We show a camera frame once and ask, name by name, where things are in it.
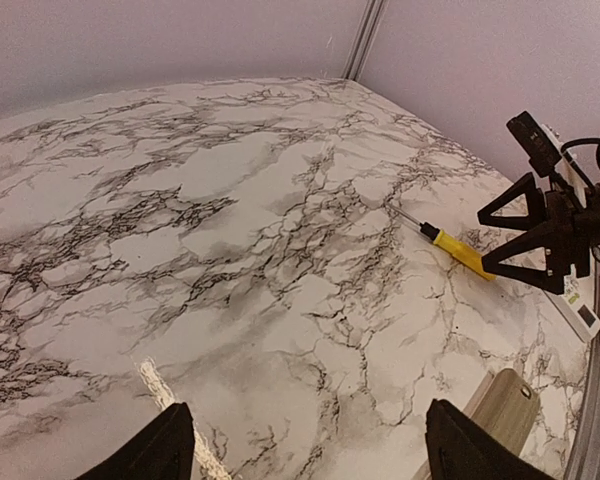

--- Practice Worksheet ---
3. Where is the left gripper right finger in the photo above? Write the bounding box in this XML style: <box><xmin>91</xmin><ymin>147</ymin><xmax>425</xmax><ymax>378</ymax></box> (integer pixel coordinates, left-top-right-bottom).
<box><xmin>425</xmin><ymin>399</ymin><xmax>551</xmax><ymax>480</ymax></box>

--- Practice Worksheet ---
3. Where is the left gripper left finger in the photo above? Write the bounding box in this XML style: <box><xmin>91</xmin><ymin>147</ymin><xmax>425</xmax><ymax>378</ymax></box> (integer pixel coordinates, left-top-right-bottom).
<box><xmin>78</xmin><ymin>403</ymin><xmax>195</xmax><ymax>480</ymax></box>

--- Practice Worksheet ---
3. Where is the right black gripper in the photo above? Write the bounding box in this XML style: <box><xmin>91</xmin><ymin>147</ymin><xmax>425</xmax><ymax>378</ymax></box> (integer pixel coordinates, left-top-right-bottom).
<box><xmin>477</xmin><ymin>173</ymin><xmax>600</xmax><ymax>295</ymax></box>

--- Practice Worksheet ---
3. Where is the white remote control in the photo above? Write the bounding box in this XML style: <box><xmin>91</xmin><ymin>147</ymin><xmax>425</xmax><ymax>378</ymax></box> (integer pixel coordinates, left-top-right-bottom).
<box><xmin>415</xmin><ymin>368</ymin><xmax>540</xmax><ymax>479</ymax></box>
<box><xmin>546</xmin><ymin>273</ymin><xmax>600</xmax><ymax>343</ymax></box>

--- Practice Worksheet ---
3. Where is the yellow handle screwdriver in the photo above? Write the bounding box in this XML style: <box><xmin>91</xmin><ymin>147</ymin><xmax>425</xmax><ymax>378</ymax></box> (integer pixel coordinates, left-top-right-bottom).
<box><xmin>386</xmin><ymin>204</ymin><xmax>496</xmax><ymax>281</ymax></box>

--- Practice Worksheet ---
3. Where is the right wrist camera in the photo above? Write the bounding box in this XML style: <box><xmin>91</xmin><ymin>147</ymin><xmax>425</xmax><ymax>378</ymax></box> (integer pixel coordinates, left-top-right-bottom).
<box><xmin>506</xmin><ymin>111</ymin><xmax>588</xmax><ymax>208</ymax></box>

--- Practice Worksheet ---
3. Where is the front aluminium table rail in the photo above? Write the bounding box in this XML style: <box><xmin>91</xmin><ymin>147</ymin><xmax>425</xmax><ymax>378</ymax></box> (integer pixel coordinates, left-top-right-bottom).
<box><xmin>562</xmin><ymin>264</ymin><xmax>600</xmax><ymax>480</ymax></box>

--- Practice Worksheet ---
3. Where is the right aluminium frame post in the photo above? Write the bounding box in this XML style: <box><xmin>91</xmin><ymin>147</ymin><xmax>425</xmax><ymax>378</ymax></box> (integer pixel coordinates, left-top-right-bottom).
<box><xmin>341</xmin><ymin>0</ymin><xmax>387</xmax><ymax>81</ymax></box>

